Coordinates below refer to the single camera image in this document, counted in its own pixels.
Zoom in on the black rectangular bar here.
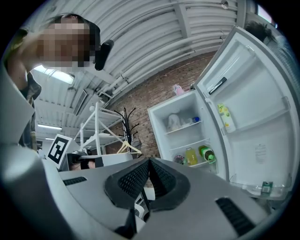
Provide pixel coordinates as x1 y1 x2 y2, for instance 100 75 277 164
208 76 227 96

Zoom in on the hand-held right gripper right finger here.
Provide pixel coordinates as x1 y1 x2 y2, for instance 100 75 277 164
140 157 269 240

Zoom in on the person's left hand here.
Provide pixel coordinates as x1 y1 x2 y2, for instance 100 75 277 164
69 161 96 171

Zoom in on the white door sticker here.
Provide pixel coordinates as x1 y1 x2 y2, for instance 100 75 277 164
254 143 268 165

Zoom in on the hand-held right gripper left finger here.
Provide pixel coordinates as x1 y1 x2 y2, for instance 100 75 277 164
58 157 150 233

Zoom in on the white bag of food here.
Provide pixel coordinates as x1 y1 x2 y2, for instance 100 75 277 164
166 113 181 131

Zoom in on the ceiling air vent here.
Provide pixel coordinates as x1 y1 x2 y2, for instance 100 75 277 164
73 90 88 116

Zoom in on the clear door compartment cover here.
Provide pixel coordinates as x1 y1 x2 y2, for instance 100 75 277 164
201 43 256 99

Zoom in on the gray hanging cloth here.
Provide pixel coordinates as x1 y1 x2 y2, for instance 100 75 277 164
130 137 143 153

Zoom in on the glass shelf with white trim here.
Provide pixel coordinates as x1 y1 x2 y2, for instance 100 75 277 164
187 160 217 168
164 120 203 135

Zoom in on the black head-mounted camera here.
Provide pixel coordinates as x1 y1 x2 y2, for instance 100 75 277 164
94 39 115 71

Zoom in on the small green box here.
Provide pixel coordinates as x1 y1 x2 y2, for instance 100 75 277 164
261 180 274 195

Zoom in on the white refrigerator door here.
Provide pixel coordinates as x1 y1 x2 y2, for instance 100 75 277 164
194 25 297 201

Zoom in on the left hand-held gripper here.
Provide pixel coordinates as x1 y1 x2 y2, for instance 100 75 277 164
47 134 104 172

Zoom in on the clear door bin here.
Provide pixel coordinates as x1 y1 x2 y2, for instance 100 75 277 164
229 173 293 198

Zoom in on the olive green drink bottle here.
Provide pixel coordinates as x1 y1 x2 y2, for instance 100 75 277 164
198 145 216 164

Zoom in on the pink packet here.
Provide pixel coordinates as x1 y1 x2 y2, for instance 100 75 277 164
172 84 186 96

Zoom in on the white ceiling pipe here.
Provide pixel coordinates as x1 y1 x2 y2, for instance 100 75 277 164
98 35 225 97

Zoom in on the fruit print drink bottle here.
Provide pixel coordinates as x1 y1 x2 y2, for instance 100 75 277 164
217 103 236 134

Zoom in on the person's head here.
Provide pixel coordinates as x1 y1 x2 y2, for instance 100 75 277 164
4 14 101 94

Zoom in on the white shelf rack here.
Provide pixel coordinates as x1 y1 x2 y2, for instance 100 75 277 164
74 102 127 155

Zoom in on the ceiling light panel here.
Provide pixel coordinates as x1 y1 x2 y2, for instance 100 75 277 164
31 65 75 85
37 124 63 132

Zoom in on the white door shelf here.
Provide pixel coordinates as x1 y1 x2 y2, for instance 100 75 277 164
220 96 291 138

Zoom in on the black coat rack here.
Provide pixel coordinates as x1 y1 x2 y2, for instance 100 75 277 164
114 107 141 153

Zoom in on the clear plastic food bag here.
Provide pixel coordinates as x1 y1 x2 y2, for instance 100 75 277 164
180 117 194 128

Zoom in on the yellow juice bottle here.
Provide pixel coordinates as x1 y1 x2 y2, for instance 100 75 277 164
184 147 199 166

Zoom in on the clear plastic fridge drawer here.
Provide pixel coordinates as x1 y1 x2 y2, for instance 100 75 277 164
168 138 210 152

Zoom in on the wooden clothes hanger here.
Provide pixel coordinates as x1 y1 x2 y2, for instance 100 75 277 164
116 140 143 155

